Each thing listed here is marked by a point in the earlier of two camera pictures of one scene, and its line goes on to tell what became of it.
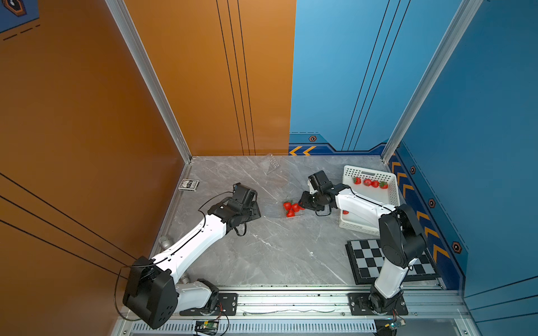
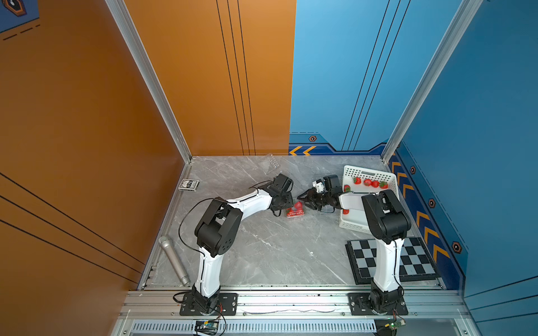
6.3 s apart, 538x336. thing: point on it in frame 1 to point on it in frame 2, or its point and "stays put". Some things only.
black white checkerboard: [366, 258] stays put
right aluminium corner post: [451, 42] stays put
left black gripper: [255, 208] to [290, 201]
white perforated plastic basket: [381, 185] stays put
